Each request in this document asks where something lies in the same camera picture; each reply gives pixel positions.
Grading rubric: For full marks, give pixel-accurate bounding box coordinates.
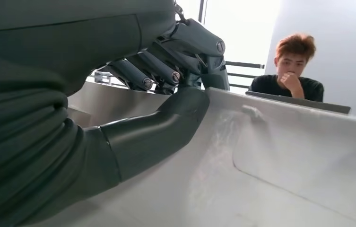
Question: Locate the person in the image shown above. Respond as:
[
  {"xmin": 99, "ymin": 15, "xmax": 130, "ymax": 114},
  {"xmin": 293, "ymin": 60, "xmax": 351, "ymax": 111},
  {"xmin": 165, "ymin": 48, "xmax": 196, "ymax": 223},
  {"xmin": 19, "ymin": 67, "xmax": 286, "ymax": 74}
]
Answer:
[{"xmin": 248, "ymin": 33, "xmax": 325, "ymax": 103}]

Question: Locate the dark metal railing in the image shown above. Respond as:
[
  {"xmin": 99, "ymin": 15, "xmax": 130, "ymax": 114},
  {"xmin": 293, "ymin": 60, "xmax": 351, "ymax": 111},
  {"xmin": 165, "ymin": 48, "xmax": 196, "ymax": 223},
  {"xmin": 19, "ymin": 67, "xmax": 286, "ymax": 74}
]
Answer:
[{"xmin": 225, "ymin": 61, "xmax": 265, "ymax": 89}]

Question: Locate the grey laptop lid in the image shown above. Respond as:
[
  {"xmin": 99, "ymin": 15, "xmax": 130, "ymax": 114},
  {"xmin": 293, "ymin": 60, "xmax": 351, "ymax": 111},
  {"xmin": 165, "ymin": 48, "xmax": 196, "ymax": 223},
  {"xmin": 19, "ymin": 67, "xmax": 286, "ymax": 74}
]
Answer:
[{"xmin": 245, "ymin": 91, "xmax": 352, "ymax": 114}]

